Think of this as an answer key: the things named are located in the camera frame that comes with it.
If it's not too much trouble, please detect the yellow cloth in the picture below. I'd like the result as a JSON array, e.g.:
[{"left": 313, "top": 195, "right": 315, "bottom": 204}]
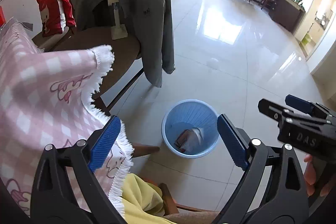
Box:
[{"left": 121, "top": 173, "right": 173, "bottom": 224}]

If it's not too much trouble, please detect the blue plastic trash bin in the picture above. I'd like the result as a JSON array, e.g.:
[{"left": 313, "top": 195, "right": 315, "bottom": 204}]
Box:
[{"left": 161, "top": 100, "right": 219, "bottom": 159}]

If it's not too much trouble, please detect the person's right hand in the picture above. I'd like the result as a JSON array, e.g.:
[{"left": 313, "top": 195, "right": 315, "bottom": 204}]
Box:
[{"left": 303, "top": 154, "right": 335, "bottom": 197}]

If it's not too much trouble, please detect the brown wooden chair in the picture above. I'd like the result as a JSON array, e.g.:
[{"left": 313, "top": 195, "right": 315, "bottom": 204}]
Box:
[{"left": 31, "top": 25, "right": 161, "bottom": 159}]

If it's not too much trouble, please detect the dark wooden sideboard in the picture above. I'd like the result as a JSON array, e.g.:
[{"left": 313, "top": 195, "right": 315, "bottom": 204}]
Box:
[{"left": 259, "top": 0, "right": 305, "bottom": 34}]

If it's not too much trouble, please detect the trash inside bin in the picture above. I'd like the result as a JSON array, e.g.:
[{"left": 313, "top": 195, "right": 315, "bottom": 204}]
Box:
[{"left": 174, "top": 127, "right": 204, "bottom": 153}]

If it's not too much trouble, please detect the pink checkered tablecloth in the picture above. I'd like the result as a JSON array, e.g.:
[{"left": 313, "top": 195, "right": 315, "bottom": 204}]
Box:
[{"left": 0, "top": 17, "right": 135, "bottom": 217}]

